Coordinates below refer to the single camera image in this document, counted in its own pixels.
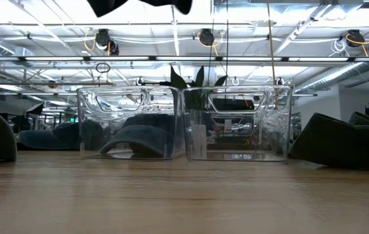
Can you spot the silver ventilation duct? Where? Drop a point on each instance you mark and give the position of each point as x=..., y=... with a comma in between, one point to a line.
x=334, y=76

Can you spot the long ceiling light strip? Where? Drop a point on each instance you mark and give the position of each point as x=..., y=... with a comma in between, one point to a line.
x=119, y=58

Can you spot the clear plastic bin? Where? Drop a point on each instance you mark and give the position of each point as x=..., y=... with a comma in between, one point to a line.
x=282, y=97
x=87, y=97

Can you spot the green plant in white pot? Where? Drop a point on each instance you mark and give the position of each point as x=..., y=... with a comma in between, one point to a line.
x=199, y=78

